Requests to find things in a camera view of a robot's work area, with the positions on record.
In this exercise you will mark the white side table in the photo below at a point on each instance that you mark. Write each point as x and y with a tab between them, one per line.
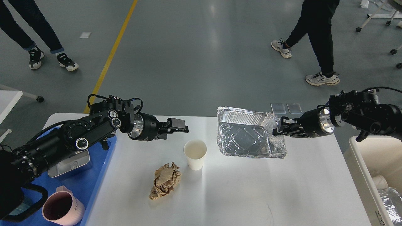
8	99

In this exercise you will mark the stainless steel square tray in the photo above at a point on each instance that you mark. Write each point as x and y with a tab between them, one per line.
71	166

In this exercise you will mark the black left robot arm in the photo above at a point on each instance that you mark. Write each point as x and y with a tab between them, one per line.
20	198

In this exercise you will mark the aluminium foil tray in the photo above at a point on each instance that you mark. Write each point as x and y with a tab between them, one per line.
249	134

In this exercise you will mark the white wheeled frame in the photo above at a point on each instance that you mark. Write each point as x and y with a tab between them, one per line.
396	6

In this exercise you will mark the teal ceramic mug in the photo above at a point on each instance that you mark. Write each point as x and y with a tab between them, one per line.
21	208

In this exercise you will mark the pink plastic mug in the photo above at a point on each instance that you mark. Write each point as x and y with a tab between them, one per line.
63	208

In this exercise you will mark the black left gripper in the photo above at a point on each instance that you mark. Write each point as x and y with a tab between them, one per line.
147	128

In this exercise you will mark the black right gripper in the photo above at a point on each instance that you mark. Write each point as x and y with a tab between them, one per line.
315	123

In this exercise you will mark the crumpled foil in bin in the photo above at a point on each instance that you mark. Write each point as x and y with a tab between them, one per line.
393	204

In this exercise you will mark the crumpled brown paper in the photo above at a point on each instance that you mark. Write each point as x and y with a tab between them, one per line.
167	178

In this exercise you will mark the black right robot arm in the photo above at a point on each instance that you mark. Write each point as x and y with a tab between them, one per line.
359	109

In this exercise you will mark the person in black trousers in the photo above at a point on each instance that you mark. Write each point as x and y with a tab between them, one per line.
314	21

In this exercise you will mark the person in dark jeans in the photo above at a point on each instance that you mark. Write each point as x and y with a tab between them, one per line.
32	15

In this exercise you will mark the white paper cup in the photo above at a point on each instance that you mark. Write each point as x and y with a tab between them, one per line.
195	152

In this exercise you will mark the white cup in bin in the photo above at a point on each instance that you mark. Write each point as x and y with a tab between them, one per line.
380	182

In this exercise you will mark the cream plastic bin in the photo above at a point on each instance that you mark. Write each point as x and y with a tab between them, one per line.
376	155

